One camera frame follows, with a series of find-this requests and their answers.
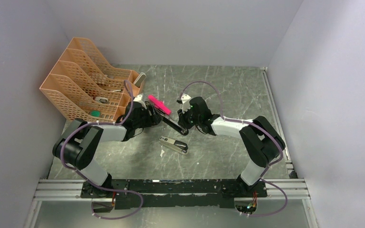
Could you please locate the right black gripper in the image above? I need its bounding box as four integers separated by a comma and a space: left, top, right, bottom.
177, 104, 202, 130

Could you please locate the beige black stapler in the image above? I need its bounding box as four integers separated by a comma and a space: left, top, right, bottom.
159, 136, 189, 155

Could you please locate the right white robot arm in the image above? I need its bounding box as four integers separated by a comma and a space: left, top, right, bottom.
177, 94, 286, 197

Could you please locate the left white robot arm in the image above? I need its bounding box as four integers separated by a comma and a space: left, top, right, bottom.
52, 102, 162, 198

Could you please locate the silver tape dispenser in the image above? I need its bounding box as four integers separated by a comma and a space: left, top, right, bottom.
94, 96, 109, 104

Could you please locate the grey white device in organizer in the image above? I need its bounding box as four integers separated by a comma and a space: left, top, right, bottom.
133, 72, 146, 87

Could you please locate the green round object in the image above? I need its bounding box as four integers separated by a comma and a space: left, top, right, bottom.
89, 110, 101, 118

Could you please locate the orange mesh file organizer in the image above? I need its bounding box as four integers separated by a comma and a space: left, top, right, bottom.
39, 37, 145, 122

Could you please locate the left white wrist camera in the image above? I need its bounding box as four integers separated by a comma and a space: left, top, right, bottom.
134, 94, 144, 103

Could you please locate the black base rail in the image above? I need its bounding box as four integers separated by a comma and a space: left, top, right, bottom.
80, 179, 267, 211

